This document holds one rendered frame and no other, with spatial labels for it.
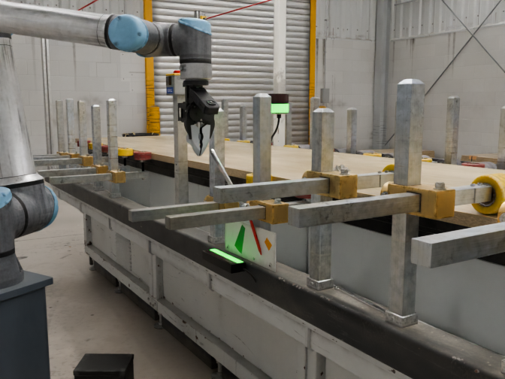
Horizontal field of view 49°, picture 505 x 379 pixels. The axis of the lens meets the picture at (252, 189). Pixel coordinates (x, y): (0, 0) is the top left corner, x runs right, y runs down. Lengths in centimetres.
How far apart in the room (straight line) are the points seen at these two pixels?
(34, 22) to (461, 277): 124
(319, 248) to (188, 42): 68
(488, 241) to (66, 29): 120
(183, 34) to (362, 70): 1016
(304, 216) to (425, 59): 1030
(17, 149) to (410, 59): 1001
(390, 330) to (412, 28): 1052
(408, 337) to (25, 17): 125
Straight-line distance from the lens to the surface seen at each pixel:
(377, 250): 144
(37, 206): 186
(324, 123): 122
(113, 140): 257
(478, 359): 102
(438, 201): 100
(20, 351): 181
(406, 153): 104
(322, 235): 126
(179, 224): 130
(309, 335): 139
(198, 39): 157
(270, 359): 203
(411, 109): 104
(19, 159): 187
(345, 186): 118
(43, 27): 163
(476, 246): 73
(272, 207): 138
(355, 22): 1161
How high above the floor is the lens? 111
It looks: 9 degrees down
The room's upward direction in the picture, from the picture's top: straight up
